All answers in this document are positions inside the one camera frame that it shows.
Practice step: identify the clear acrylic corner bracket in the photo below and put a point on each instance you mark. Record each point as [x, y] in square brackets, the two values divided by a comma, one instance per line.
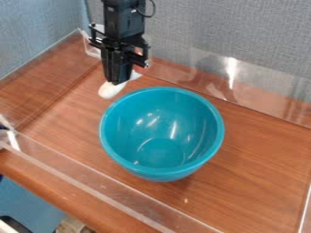
[91, 50]

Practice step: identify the clear acrylic front bracket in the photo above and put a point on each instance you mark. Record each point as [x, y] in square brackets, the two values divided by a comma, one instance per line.
[7, 134]

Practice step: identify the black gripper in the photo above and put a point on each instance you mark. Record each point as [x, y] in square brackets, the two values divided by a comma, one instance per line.
[119, 38]

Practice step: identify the blue plastic bowl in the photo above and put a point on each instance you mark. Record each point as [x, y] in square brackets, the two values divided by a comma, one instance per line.
[162, 132]

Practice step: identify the clear acrylic back panel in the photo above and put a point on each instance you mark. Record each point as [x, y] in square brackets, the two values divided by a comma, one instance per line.
[259, 88]

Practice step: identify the white brown toy mushroom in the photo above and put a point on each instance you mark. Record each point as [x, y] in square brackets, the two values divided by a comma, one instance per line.
[109, 90]

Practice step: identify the clear acrylic front panel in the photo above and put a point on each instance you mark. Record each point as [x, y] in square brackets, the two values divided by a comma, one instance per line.
[107, 190]

